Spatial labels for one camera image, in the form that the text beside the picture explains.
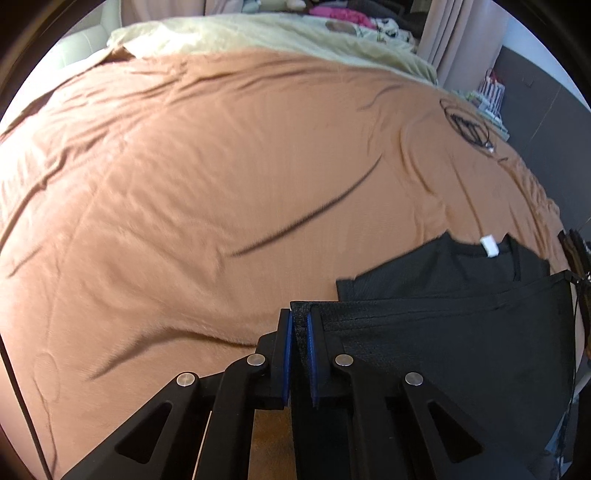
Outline pink cloth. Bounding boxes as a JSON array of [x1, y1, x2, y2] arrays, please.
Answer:
[[308, 4, 372, 29]]

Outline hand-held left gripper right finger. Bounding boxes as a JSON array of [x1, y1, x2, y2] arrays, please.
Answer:
[[306, 307, 546, 480]]

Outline coiled black cable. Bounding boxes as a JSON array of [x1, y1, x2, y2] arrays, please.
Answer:
[[438, 98, 497, 153]]

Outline thin black cable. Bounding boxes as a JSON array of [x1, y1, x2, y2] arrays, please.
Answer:
[[0, 337, 54, 480]]

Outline black t-shirt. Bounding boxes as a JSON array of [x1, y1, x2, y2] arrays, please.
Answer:
[[290, 233, 583, 480]]

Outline white padded headboard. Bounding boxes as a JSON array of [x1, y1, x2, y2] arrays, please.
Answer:
[[46, 23, 116, 70]]

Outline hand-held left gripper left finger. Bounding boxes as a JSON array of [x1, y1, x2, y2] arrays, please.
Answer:
[[60, 309, 296, 480]]

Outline beige curtain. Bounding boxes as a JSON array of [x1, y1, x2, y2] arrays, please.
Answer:
[[418, 0, 504, 88]]

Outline striped gift bag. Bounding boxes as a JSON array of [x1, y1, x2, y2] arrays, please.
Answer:
[[478, 68, 506, 114]]

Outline orange-brown bed blanket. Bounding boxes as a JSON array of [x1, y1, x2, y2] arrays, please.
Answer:
[[0, 48, 573, 480]]

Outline black and white printed cloth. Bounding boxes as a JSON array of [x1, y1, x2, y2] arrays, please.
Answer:
[[369, 17, 419, 44]]

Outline cream fleece blanket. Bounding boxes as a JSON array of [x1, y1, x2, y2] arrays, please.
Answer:
[[107, 11, 438, 86]]

